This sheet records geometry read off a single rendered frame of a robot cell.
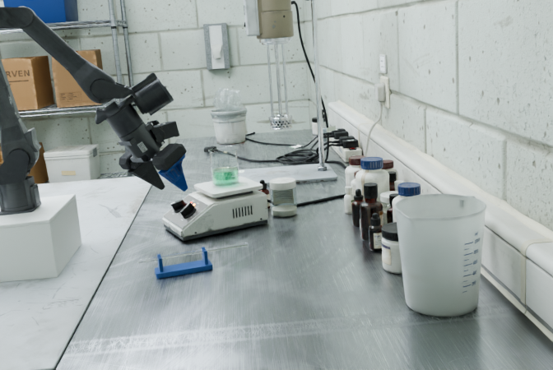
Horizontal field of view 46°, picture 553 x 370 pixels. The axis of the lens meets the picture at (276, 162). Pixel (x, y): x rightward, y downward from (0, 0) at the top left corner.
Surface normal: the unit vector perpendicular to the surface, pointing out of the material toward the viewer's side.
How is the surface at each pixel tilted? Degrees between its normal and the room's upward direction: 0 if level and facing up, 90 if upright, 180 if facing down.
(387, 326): 0
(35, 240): 90
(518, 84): 90
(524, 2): 90
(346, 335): 0
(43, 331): 0
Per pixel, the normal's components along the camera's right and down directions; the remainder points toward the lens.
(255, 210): 0.47, 0.14
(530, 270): -1.00, 0.07
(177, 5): 0.07, 0.19
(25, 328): -0.07, -0.98
